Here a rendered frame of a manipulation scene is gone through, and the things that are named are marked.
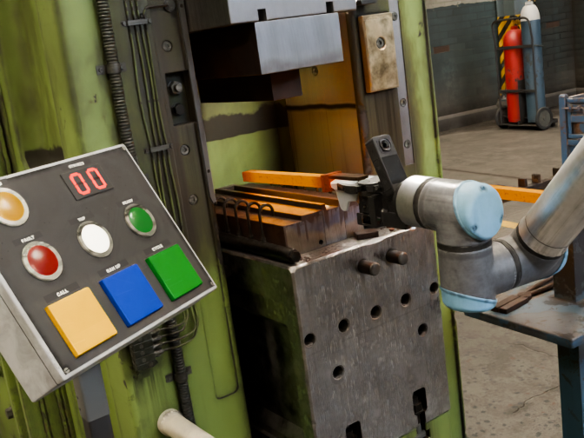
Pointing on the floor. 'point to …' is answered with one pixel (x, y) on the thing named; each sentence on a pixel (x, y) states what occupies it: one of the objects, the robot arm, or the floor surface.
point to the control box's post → (93, 403)
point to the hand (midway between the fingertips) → (338, 179)
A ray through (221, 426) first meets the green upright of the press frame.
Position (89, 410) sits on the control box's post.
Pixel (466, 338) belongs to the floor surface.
